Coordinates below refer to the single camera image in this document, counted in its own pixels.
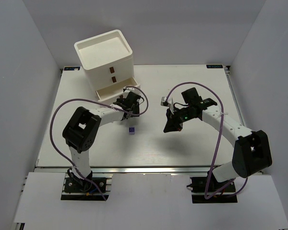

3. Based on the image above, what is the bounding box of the purple upside-down lego brick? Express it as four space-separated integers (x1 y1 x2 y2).
129 127 135 135

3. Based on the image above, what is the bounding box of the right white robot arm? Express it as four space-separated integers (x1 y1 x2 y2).
161 88 272 183

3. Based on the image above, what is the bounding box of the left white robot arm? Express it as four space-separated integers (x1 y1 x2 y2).
62 91 141 179

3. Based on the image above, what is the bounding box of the white drawer cabinet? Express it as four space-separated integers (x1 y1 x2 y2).
74 29 134 91

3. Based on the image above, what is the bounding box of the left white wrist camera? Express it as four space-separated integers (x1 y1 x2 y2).
123 86 135 92

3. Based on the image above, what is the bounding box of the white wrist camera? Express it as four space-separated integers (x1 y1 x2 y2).
123 86 135 92
160 97 175 114

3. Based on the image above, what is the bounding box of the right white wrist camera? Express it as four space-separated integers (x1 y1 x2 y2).
160 97 175 114

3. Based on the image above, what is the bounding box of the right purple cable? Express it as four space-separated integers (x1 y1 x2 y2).
167 82 248 199

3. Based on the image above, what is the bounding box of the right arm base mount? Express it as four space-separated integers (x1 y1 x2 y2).
187 176 238 204

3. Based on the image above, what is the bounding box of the aluminium table front rail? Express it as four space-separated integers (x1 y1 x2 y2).
34 166 210 174

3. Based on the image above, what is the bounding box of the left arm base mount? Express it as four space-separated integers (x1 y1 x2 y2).
60 169 111 201

